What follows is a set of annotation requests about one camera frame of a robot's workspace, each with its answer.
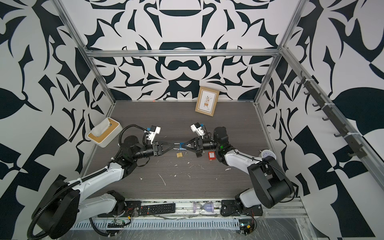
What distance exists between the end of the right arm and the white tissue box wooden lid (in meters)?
0.53

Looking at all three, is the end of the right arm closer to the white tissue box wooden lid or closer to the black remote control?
the black remote control

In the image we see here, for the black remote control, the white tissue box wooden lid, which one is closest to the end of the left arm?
the black remote control

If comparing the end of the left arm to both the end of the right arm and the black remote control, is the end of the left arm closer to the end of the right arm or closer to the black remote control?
the end of the right arm

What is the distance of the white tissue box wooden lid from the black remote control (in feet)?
1.51

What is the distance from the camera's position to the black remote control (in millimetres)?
729

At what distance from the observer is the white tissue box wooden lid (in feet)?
3.09

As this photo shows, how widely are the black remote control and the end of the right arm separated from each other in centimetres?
30

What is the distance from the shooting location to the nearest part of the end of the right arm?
70 centimetres
